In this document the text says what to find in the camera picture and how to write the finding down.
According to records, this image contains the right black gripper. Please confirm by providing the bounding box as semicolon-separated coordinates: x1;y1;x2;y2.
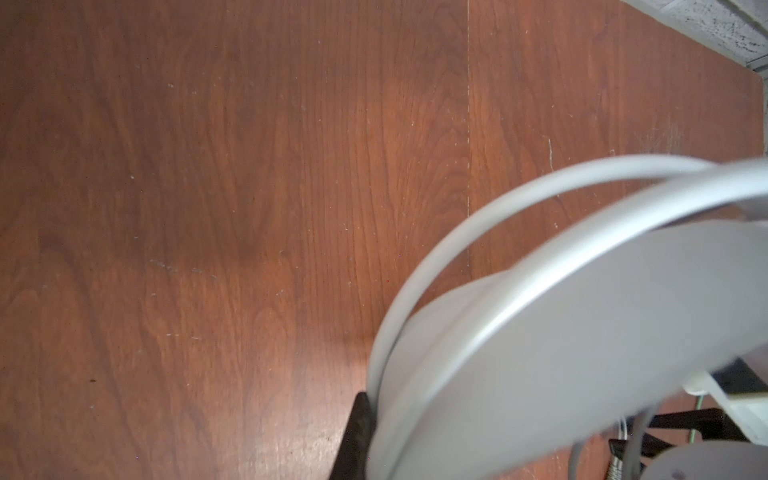
640;359;767;479

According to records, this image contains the white over-ear headphones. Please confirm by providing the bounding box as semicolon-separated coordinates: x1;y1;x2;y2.
365;155;767;479

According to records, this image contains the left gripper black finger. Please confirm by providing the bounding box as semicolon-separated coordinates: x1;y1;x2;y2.
328;391;376;480

